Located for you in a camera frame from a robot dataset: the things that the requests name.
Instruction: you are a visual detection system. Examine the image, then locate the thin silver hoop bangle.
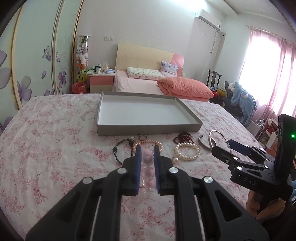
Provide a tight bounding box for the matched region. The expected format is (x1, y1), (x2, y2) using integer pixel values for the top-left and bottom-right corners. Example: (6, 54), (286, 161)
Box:
(208, 130), (229, 149)

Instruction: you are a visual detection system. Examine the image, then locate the silver cuff bangle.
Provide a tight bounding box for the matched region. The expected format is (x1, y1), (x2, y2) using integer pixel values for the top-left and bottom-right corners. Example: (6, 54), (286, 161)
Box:
(198, 135), (213, 150)

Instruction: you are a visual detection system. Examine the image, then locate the dark red bead necklace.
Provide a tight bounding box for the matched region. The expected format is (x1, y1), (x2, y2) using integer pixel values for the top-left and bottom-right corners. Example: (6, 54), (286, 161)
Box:
(173, 131), (194, 144)

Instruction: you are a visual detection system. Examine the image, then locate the white pearl bracelet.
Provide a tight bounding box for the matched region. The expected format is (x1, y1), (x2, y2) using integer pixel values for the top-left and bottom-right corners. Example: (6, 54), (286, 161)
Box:
(172, 142), (200, 164)

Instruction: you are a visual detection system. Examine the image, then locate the pink pearl bracelet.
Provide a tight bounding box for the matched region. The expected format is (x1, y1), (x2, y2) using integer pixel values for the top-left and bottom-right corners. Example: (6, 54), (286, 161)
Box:
(132, 139), (164, 154)

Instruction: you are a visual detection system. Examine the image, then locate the pink crystal bead bracelet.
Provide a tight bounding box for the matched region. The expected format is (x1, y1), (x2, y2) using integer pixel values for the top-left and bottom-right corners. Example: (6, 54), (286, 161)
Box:
(138, 149), (156, 194)

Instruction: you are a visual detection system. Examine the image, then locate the black bead bracelet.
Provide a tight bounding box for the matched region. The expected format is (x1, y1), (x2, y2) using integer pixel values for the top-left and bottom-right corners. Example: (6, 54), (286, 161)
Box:
(112, 136), (136, 165)

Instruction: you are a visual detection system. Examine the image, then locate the right hand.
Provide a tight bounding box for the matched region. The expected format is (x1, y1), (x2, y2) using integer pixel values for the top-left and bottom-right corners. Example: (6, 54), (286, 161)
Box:
(245, 191), (295, 224)

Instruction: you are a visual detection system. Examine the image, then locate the blue plush robe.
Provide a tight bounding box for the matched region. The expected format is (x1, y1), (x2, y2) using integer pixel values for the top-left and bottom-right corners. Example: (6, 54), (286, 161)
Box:
(231, 82), (257, 127)

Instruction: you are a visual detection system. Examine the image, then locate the dark wooden chair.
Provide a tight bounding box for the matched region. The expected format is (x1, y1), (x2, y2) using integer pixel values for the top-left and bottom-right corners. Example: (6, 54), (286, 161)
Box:
(207, 69), (222, 87)

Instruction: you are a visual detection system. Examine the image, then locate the pink floral bedsheet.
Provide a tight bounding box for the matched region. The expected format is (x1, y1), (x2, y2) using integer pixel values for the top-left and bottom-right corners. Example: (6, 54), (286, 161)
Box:
(1, 94), (261, 240)

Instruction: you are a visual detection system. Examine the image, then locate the folded salmon duvet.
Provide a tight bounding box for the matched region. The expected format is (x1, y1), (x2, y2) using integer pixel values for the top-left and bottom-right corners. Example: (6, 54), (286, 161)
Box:
(157, 77), (214, 102)

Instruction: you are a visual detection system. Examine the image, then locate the purple patterned pillow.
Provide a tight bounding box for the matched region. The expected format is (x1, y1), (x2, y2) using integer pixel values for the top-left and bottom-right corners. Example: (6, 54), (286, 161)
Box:
(160, 61), (179, 76)

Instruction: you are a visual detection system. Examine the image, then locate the grey cardboard tray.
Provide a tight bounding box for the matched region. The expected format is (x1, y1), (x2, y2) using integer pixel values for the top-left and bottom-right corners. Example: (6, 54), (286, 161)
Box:
(96, 92), (203, 136)

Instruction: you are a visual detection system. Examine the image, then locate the floral white pillow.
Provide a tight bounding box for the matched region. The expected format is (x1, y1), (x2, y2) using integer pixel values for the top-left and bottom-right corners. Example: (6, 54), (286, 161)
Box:
(126, 67), (165, 81)

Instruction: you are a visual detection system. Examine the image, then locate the red waste bin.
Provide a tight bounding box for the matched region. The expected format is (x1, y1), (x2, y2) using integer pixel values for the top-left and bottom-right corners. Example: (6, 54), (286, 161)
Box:
(72, 82), (87, 94)

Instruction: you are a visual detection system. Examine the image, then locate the white air conditioner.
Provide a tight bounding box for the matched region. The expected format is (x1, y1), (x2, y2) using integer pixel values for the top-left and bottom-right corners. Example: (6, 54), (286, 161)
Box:
(195, 9), (222, 31)

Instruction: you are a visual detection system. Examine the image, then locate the pink bed mattress sheet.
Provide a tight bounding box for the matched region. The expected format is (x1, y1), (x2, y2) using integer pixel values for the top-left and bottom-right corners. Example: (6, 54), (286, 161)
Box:
(112, 70), (209, 103)

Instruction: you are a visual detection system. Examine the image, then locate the pink beige nightstand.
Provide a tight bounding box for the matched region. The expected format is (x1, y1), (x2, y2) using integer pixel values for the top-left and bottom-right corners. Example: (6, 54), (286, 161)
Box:
(88, 73), (115, 93)

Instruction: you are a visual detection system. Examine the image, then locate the beige pink headboard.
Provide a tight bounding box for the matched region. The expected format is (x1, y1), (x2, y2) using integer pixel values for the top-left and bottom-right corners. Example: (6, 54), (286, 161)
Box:
(115, 43), (184, 77)

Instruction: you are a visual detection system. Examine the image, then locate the white mug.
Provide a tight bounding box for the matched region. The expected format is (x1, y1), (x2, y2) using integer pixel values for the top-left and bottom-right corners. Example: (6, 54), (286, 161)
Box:
(95, 66), (101, 74)

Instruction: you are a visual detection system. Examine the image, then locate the plush toy display tube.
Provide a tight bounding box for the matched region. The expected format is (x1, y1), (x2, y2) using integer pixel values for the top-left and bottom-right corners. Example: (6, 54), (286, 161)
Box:
(75, 35), (91, 83)

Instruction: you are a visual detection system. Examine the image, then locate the floral sliding wardrobe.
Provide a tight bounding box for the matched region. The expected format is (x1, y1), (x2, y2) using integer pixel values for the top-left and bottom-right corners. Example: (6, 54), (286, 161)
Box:
(1, 1), (83, 132)

